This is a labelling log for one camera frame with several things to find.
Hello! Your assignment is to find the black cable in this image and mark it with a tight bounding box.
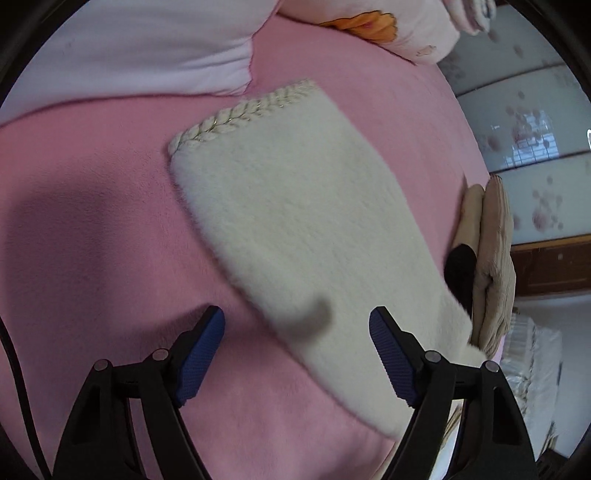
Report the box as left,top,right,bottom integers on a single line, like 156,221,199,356
0,316,52,480

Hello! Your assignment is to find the black folded garment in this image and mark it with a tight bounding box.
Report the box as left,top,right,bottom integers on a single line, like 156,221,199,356
444,244,478,319

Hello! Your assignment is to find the white fuzzy sweater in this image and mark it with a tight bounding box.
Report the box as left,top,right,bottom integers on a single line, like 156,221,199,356
167,78,486,439

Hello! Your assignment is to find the pale lilac quilt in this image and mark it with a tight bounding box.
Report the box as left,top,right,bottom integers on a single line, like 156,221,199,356
0,0,282,116

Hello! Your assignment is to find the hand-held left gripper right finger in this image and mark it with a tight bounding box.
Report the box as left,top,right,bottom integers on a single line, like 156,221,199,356
368,305,539,480

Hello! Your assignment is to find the tan folded garment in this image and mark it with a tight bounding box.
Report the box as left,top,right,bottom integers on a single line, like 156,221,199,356
450,184,485,252

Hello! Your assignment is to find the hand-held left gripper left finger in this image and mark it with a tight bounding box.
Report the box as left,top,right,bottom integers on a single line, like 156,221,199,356
52,305,227,480

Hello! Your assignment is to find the beige ribbed folded garment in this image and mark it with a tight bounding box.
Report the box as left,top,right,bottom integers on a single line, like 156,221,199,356
471,175,516,354

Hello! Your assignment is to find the floral sliding door wardrobe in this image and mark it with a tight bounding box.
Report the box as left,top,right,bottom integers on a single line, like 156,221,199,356
436,0,591,246

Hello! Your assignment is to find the pink bed blanket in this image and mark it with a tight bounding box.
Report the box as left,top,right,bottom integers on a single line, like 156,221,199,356
0,14,509,480

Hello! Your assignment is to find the brown wooden headboard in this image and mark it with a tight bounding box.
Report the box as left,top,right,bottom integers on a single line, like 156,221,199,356
510,234,591,297

